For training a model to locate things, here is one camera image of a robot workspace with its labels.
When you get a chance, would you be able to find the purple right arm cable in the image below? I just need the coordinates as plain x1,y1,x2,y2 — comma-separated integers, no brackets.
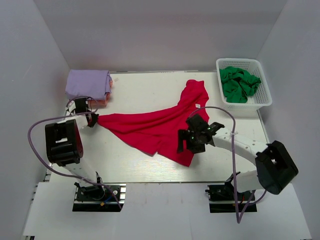
187,106,266,225

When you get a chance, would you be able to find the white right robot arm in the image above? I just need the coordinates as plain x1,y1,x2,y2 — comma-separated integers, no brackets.
177,114,299,200

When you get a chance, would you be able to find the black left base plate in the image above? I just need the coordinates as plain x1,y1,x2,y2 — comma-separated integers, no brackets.
72,182,126,213

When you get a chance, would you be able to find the crumpled green t-shirt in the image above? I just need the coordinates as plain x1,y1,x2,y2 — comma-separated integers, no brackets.
219,66,262,104

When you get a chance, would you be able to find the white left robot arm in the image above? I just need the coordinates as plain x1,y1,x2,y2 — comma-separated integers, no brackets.
45,97,106,200

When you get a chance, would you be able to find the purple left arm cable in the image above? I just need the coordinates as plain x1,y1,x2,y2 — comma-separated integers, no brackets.
27,96,123,211

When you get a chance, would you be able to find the red t-shirt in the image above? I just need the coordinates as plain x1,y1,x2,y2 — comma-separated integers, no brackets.
97,79,209,167

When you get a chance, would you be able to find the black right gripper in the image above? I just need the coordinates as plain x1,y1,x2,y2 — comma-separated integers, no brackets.
177,129,206,155

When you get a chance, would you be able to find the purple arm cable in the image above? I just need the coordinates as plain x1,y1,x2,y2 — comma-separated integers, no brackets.
187,106,266,225
27,96,123,211

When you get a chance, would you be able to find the folded lavender t-shirt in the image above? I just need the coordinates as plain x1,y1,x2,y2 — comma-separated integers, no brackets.
65,69,113,100

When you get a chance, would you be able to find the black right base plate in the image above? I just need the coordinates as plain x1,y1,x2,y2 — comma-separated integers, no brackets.
205,184,252,214

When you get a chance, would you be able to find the white plastic basket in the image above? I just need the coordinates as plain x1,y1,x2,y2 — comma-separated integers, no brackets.
216,58,272,111

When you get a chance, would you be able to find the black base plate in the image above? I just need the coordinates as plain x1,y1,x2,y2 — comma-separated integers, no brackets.
72,182,126,213
205,184,252,214

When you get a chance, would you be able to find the folded peach t-shirt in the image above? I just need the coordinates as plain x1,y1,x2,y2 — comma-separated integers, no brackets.
87,74,113,108

